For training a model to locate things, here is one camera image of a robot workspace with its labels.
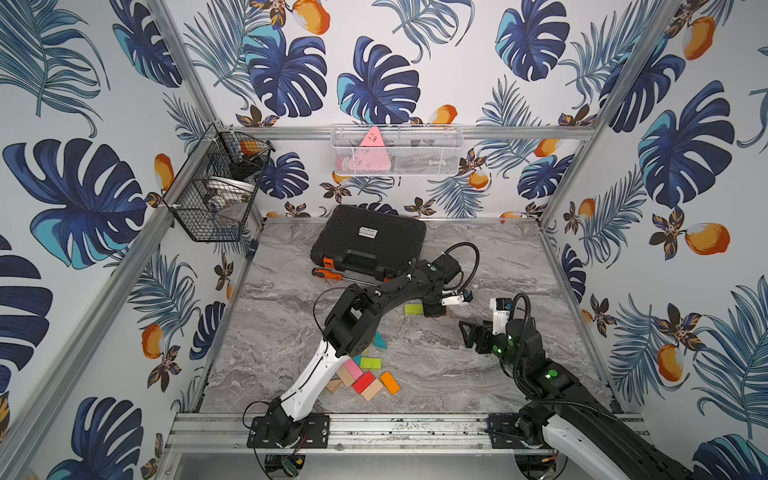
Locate orange handled screwdriver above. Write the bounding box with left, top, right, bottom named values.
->
left=311, top=267, right=357, bottom=282

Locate white mesh wall basket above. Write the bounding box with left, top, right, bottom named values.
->
left=330, top=124, right=464, bottom=177

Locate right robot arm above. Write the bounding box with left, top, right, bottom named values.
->
left=459, top=294, right=698, bottom=479

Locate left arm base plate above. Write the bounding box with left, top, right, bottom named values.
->
left=247, top=413, right=331, bottom=449

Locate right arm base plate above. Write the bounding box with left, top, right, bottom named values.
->
left=484, top=413, right=551, bottom=450

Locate pink block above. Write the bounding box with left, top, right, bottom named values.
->
left=344, top=359, right=363, bottom=381

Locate natural wood rectangular block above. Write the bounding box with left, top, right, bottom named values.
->
left=360, top=378, right=384, bottom=402

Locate green block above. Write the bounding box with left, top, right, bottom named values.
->
left=404, top=304, right=424, bottom=315
left=359, top=357, right=383, bottom=370

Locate aluminium front rail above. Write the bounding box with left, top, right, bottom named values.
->
left=161, top=411, right=656, bottom=455

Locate red block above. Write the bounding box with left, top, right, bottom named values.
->
left=352, top=371, right=376, bottom=394

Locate black wire basket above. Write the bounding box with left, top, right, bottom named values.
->
left=162, top=124, right=275, bottom=243

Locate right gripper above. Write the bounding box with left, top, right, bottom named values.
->
left=459, top=316, right=525, bottom=379

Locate teal triangle block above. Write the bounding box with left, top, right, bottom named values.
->
left=374, top=332, right=388, bottom=350

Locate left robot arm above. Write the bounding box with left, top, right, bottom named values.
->
left=262, top=253, right=462, bottom=444

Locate natural wood triangle block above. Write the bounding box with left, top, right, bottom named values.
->
left=326, top=378, right=344, bottom=394

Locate orange rectangular block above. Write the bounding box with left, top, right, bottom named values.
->
left=379, top=371, right=401, bottom=395

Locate pink triangle card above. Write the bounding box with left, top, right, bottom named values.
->
left=350, top=126, right=392, bottom=173

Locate black plastic tool case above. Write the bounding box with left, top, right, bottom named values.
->
left=310, top=205, right=427, bottom=281

